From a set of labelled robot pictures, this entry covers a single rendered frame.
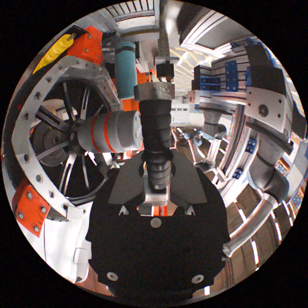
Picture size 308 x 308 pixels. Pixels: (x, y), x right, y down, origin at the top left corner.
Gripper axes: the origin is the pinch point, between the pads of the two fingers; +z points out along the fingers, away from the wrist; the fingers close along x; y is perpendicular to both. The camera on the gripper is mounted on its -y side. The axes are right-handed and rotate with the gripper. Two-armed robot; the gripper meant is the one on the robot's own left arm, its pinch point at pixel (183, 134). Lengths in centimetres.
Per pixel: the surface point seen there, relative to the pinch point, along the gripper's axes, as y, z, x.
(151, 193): 24, -96, 77
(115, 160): 14, -70, 86
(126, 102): 39, -24, 80
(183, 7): 117, -69, 58
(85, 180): 9, -77, 100
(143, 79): 57, -31, 68
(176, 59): 74, -45, 49
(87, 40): 61, -76, 95
